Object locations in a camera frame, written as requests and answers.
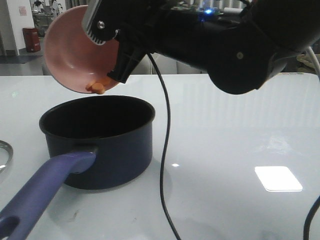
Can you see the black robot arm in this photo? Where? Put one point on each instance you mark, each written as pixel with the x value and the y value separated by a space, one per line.
pixel 292 25

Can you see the dark blue saucepan purple handle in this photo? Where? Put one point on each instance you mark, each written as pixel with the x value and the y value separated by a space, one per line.
pixel 94 143

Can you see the glass pot lid purple knob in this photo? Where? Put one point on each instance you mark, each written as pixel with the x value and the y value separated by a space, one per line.
pixel 6 156

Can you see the orange ham pieces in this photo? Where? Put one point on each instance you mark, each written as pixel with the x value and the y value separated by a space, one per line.
pixel 98 86

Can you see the right grey upholstered chair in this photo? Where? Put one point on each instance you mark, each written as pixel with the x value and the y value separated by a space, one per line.
pixel 169 66

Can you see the grey upholstered chair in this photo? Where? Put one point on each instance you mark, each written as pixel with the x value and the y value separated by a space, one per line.
pixel 169 66
pixel 60 67

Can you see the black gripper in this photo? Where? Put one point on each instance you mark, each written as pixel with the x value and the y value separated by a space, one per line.
pixel 237 55

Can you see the red bin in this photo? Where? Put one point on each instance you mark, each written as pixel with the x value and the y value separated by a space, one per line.
pixel 31 39

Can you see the left grey upholstered chair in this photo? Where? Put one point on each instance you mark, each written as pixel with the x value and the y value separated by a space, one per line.
pixel 60 67

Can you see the beige cushion at right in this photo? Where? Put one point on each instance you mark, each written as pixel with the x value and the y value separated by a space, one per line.
pixel 305 64

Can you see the pink plastic bowl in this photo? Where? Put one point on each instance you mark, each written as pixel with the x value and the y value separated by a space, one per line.
pixel 65 39

